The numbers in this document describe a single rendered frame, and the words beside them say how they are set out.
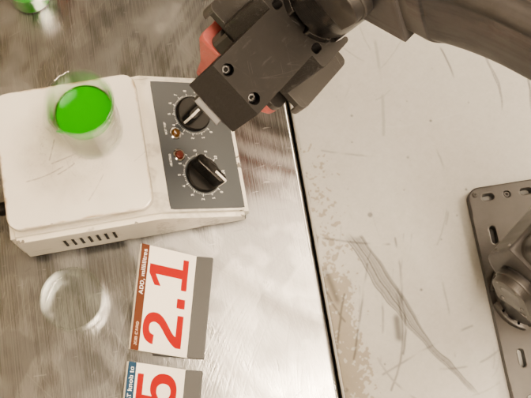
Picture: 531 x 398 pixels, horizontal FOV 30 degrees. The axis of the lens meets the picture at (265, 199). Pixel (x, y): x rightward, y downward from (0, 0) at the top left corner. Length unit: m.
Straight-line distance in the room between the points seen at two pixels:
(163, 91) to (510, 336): 0.37
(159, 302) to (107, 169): 0.12
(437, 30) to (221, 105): 0.16
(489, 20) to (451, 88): 0.41
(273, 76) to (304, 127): 0.27
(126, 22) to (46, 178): 0.21
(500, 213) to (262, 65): 0.33
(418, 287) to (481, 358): 0.08
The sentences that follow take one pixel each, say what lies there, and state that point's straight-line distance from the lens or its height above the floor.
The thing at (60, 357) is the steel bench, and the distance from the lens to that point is 0.89.
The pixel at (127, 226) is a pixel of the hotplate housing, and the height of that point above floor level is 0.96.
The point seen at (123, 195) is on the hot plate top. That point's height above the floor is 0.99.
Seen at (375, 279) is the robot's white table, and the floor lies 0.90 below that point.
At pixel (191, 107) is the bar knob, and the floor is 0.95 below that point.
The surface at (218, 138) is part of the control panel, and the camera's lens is 0.88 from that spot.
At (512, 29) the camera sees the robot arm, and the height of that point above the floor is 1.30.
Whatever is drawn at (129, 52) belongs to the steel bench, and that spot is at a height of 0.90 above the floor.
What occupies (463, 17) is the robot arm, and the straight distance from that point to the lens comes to 0.56.
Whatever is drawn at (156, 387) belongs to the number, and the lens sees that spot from 0.85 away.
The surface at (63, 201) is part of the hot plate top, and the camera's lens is 0.82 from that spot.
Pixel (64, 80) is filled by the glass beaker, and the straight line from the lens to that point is 0.79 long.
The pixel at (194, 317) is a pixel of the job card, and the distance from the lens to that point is 0.87.
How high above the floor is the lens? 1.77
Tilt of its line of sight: 75 degrees down
